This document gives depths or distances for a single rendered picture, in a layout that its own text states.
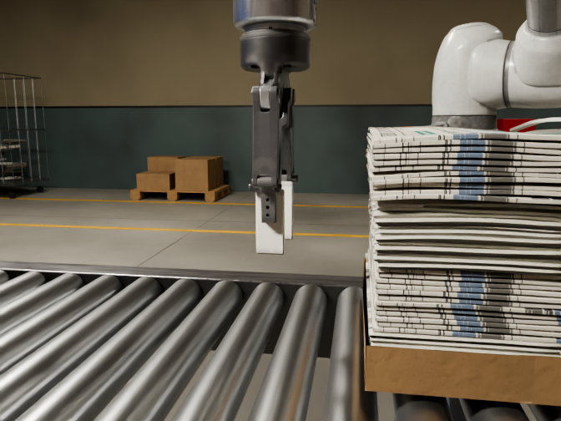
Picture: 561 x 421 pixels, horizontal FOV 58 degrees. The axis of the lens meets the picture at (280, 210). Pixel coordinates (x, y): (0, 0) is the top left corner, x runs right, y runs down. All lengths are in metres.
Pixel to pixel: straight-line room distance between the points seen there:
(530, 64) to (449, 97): 0.19
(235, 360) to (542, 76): 0.94
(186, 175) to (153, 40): 2.37
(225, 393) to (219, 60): 7.53
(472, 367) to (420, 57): 7.29
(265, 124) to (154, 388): 0.27
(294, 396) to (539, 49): 0.94
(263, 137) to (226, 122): 7.34
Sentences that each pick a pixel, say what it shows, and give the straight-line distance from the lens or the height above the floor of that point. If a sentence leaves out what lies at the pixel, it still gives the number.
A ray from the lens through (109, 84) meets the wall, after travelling 8.53.
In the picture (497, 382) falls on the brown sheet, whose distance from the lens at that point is 0.48.
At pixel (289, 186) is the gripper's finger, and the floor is 0.96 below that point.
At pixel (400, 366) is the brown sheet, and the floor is 0.83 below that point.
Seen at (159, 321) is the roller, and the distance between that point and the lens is 0.67.
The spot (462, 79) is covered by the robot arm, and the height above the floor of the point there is 1.14.
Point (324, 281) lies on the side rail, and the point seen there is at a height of 0.80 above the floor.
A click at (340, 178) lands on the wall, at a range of 7.62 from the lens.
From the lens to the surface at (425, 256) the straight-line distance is 0.44.
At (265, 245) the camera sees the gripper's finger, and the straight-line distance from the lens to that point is 0.54.
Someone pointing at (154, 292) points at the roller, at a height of 0.78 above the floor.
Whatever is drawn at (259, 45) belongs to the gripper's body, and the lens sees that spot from 0.53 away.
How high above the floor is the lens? 1.04
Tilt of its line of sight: 10 degrees down
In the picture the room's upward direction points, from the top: straight up
